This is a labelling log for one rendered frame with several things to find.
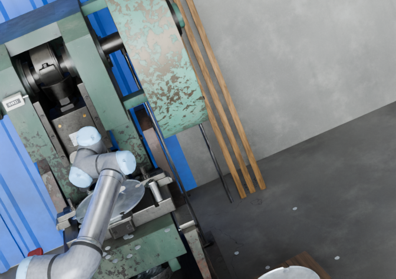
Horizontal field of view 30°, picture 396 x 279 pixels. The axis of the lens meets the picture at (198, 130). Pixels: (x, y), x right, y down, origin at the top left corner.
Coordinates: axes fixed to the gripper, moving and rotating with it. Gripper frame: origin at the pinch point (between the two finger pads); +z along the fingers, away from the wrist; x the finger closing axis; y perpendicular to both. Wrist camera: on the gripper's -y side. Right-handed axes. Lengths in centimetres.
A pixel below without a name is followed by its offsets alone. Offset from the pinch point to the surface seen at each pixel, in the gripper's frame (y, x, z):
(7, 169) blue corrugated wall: -55, 118, 90
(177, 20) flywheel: 48, 39, -30
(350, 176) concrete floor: 111, 38, 118
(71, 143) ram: -6.9, 27.6, -4.5
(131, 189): 6.0, 14.0, 19.3
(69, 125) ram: -4.7, 30.6, -11.0
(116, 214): -2.2, 1.3, 13.3
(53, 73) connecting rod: -1.6, 39.6, -29.7
